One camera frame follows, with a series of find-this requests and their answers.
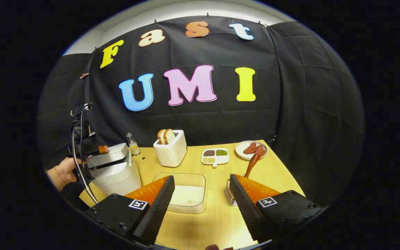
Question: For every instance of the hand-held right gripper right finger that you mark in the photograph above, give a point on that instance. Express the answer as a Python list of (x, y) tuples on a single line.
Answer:
[(245, 211)]

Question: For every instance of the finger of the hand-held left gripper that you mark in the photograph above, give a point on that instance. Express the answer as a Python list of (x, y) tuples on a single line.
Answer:
[(94, 149)]

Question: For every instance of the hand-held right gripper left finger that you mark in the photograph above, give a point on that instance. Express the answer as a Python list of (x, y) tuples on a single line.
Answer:
[(158, 211)]

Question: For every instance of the white rice cooker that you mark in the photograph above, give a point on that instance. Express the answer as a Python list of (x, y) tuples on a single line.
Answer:
[(116, 177)]

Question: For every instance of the brown wooden spoon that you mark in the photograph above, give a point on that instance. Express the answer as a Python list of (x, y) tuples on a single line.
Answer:
[(252, 165)]

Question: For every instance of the small glass bottle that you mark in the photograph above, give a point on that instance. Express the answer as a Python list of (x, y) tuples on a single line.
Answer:
[(134, 147)]

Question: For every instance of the clear plastic container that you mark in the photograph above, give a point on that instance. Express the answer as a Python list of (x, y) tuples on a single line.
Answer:
[(186, 178)]

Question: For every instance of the white divided bean dish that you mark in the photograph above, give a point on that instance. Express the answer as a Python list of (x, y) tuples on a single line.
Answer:
[(215, 161)]

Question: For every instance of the white toaster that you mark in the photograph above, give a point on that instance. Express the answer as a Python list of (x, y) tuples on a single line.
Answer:
[(172, 154)]

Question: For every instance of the reddish backdrop clip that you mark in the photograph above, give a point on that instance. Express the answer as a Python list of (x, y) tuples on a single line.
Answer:
[(84, 75)]

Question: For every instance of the white round plate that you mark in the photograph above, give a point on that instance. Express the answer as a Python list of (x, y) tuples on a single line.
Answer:
[(241, 151)]

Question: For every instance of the red meat slice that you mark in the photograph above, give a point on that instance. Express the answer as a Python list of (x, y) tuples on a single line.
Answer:
[(250, 148), (260, 150)]

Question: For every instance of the toasted bread slice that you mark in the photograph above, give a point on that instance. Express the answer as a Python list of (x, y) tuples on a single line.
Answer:
[(169, 136), (160, 137)]

